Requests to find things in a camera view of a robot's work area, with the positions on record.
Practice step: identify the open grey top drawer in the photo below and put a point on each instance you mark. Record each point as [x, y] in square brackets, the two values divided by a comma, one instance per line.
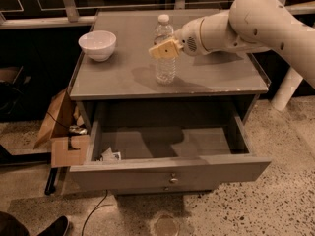
[203, 147]

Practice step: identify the crumpled white wrapper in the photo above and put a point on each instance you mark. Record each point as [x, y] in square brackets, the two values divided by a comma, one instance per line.
[109, 155]

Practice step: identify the clear plastic water bottle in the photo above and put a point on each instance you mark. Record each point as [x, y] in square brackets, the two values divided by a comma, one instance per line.
[165, 68]

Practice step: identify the brass drawer knob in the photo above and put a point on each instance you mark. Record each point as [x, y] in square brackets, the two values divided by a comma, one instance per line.
[173, 179]

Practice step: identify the black shoe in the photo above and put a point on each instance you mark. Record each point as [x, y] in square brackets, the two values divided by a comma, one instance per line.
[58, 228]

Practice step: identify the brown cardboard box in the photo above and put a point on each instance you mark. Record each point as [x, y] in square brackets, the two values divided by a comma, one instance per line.
[67, 148]

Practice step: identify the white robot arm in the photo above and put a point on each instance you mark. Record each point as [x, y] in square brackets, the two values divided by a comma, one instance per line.
[250, 26]

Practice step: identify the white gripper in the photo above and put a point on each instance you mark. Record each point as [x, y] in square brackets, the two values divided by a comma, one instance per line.
[188, 38]

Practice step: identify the white window frame railing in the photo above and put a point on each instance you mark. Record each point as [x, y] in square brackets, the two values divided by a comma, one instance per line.
[98, 4]

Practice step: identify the grey wooden nightstand cabinet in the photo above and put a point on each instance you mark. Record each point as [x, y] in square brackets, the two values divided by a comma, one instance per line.
[126, 81]

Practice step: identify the white ceramic bowl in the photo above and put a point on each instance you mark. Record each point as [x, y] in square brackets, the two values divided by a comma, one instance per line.
[98, 45]

